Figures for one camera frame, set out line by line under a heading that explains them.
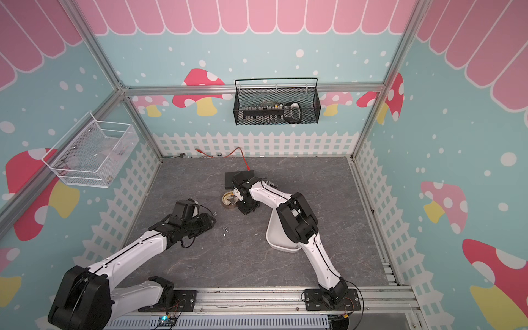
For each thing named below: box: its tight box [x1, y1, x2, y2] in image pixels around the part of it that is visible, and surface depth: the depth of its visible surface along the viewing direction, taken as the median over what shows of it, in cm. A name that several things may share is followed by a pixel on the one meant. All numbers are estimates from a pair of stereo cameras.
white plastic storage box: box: [265, 207, 302, 253], surface depth 88 cm
